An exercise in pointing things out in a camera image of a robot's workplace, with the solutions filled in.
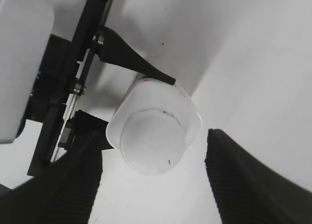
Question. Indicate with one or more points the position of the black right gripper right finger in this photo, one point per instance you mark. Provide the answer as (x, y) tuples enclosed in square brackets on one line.
[(248, 192)]

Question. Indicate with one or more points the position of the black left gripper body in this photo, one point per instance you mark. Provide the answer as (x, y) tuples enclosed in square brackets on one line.
[(62, 72)]

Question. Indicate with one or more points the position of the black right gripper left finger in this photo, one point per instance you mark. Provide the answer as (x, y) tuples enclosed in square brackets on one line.
[(62, 194)]

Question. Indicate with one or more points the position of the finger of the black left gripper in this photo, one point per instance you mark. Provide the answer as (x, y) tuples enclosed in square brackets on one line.
[(84, 123), (116, 51)]

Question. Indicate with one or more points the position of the white square yogurt bottle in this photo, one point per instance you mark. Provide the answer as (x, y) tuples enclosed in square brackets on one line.
[(153, 126)]

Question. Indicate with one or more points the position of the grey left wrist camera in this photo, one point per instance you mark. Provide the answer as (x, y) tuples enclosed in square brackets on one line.
[(25, 27)]

